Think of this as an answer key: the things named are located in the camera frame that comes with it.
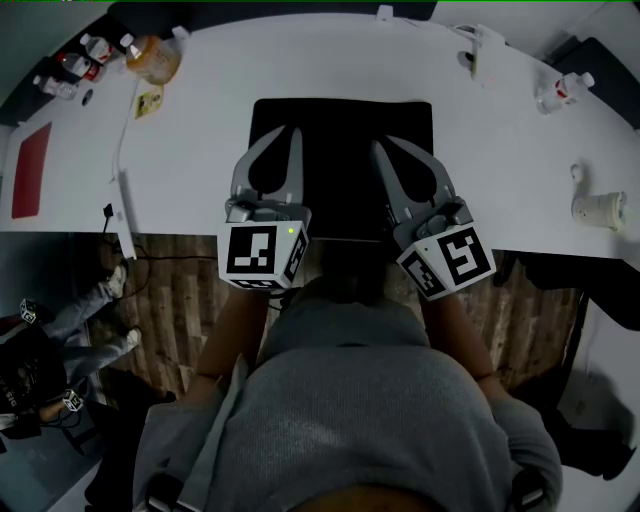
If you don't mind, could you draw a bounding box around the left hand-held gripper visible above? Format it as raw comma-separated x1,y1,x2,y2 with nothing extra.
216,124,313,293

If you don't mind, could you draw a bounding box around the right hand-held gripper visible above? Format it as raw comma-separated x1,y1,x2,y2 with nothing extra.
369,134,499,303

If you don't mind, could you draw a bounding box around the anime print desk mat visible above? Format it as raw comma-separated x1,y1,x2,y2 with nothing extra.
248,97,435,246

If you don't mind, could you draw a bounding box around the person's right forearm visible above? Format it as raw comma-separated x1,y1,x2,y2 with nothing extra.
419,292,496,386

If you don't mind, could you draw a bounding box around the person's left forearm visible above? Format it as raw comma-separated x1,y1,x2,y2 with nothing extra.
192,287,274,396

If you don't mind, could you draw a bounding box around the yellow card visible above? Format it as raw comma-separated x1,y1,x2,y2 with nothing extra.
133,85,166,120

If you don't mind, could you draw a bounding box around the white power strip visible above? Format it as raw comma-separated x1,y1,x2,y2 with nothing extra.
109,168,139,261

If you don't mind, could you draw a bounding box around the white box device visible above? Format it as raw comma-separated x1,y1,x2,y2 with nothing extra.
449,22,507,81

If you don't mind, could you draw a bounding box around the large orange drink bottle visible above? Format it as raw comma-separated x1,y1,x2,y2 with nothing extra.
119,33,182,86

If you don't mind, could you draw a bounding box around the black office chair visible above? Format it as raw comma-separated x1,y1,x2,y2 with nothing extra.
69,369,176,506
544,389,636,481
494,249,640,331

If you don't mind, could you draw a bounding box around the cream thermos cup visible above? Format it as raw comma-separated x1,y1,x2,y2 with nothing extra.
571,191,629,232

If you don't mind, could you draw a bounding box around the red flat laptop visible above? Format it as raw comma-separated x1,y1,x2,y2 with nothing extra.
10,122,54,220

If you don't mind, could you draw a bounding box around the person's grey shirt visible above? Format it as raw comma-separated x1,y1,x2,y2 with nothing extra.
132,277,564,512

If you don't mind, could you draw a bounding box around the black floor cable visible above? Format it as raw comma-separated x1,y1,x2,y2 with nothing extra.
102,202,221,301

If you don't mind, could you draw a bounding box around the black shoulder strap buckle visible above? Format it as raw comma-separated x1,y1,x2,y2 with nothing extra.
144,472,186,512
512,467,546,509

